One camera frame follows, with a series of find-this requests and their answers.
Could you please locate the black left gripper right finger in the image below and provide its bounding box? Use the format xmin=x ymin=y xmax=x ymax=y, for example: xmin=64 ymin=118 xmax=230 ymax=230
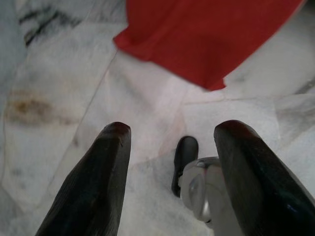
xmin=213 ymin=119 xmax=315 ymax=236

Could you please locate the red pillow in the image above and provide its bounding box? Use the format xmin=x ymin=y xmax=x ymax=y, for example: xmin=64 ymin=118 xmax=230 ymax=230
xmin=113 ymin=0 xmax=307 ymax=92

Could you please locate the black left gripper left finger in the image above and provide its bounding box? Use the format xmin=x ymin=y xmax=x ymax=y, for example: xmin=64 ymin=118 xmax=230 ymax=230
xmin=35 ymin=121 xmax=132 ymax=236

